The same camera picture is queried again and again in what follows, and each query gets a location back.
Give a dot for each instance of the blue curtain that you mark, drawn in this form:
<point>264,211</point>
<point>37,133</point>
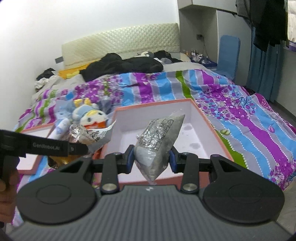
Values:
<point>265,70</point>

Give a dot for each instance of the cream quilted headboard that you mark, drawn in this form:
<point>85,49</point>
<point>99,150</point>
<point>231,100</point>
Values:
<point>126,42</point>

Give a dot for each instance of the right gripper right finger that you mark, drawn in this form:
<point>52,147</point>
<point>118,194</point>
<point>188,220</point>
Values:
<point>190,165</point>

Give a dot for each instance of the grey wardrobe cabinet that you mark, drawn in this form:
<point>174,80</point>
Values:
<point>202,24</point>

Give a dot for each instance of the white blue plush toy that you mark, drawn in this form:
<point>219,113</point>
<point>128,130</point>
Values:
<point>88,115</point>

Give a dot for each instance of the black clothing pile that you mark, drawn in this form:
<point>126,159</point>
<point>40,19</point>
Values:
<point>112,63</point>

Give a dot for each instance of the yellow pillow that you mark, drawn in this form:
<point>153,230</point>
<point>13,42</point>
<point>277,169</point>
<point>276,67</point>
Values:
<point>71,72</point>

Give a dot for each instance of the colourful striped floral bedspread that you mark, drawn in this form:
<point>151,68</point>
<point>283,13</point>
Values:
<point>255,135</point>

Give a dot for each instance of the pink box lid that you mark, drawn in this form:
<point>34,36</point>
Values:
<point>28,165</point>

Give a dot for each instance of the grey silver snack packet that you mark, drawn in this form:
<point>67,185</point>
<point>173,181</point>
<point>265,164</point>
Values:
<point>154,144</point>

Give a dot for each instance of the green white snack bag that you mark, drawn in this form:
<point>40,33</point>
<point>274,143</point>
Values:
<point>94,139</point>

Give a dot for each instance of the clear blue plastic bag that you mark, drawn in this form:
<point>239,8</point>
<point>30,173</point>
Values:
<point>64,110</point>

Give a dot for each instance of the person's left hand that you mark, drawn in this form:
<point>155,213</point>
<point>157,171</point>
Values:
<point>10,179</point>

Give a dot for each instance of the hanging dark clothes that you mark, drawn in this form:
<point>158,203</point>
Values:
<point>269,18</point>

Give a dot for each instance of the white spray bottle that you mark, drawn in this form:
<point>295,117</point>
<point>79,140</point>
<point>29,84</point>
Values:
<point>61,126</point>

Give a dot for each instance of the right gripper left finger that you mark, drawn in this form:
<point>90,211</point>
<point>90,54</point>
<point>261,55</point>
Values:
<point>110,166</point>

